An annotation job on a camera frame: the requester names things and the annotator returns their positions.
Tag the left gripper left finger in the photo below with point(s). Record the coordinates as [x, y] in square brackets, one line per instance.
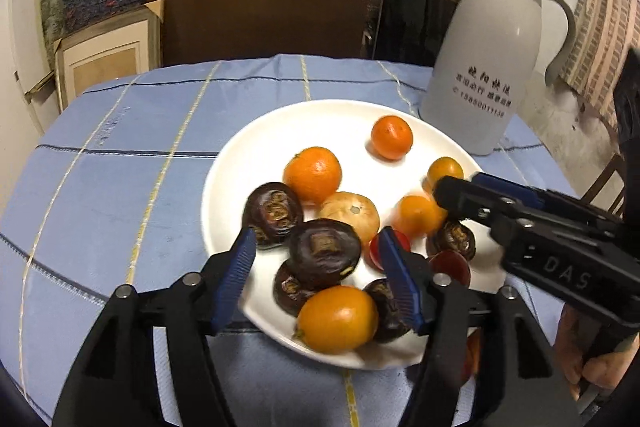
[113, 381]

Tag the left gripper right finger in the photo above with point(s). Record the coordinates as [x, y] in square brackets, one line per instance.
[518, 382]

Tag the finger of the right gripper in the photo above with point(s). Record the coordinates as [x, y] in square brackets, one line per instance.
[466, 201]
[547, 201]

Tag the yellow-orange kumquat fruit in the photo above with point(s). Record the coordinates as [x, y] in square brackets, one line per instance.
[441, 167]

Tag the dark red cherry tomato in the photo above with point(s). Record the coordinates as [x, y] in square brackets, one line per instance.
[472, 356]

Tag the small orange kumquat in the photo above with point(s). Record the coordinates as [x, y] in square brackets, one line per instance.
[418, 215]

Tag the wooden chair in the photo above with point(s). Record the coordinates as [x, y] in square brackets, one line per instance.
[616, 166]

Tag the peeled pale tangerine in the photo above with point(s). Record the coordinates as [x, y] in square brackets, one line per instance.
[355, 210]

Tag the white oval plate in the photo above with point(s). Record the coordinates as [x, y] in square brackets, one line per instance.
[259, 153]

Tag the white thermos jug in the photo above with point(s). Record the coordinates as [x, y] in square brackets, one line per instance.
[479, 78]

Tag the large orange tangerine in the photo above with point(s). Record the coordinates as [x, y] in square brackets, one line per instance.
[314, 174]

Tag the striped curtain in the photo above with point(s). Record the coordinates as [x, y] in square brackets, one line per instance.
[606, 30]

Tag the dark brown board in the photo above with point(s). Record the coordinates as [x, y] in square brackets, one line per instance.
[196, 31]

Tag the framed picture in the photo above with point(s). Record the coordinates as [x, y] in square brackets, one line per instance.
[123, 45]

